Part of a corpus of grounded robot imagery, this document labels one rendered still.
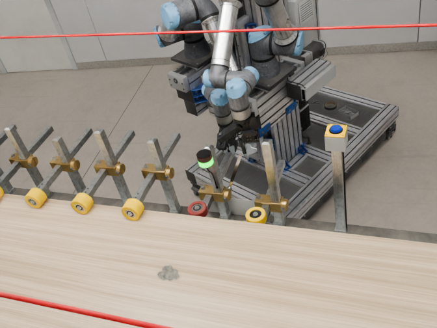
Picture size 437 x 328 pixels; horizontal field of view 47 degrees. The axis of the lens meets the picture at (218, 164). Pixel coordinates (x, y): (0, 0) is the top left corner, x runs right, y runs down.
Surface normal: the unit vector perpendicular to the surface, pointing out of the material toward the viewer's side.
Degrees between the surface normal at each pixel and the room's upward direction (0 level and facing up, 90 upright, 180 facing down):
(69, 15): 90
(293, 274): 0
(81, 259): 0
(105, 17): 90
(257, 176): 0
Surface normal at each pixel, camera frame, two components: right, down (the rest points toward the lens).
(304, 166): -0.18, -0.76
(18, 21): -0.22, 0.66
